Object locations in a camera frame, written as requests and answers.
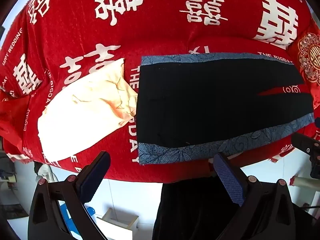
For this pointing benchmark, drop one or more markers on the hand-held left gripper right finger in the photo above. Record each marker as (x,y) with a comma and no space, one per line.
(230,177)

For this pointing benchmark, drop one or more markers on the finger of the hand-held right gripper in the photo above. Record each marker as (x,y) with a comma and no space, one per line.
(306,143)
(315,166)

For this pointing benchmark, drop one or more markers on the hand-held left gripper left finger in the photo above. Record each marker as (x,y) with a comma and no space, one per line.
(96,180)

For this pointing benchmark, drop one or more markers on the black pants with patterned trim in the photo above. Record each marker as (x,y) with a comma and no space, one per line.
(212,100)

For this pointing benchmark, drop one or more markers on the white roll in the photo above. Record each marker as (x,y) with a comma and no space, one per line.
(306,180)

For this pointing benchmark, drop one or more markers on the blue plastic object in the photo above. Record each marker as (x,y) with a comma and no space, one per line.
(67,215)

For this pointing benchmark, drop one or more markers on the white box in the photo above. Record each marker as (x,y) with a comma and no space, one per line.
(117,226)

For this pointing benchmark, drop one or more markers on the cream folded cloth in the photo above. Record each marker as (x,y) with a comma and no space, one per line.
(82,110)

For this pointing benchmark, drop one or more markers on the red embroidered pillow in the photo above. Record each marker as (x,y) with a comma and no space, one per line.
(308,55)

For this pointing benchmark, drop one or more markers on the red printed blanket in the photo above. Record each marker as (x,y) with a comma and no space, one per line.
(162,30)

